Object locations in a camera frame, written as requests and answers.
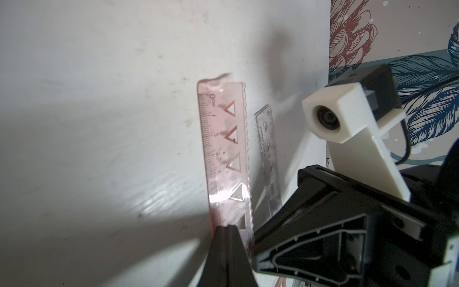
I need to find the short clear stencil ruler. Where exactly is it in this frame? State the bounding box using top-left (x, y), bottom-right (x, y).
top-left (255, 104), bottom-right (282, 217)

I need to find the long pink ruler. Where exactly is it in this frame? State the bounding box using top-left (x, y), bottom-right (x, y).
top-left (197, 74), bottom-right (254, 249)

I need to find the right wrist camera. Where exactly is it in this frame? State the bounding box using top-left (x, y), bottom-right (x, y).
top-left (302, 64), bottom-right (411, 202)

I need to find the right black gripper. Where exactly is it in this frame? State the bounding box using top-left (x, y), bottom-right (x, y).
top-left (252, 165), bottom-right (459, 287)

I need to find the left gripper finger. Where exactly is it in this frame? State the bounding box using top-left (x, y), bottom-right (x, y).
top-left (197, 225), bottom-right (258, 287)

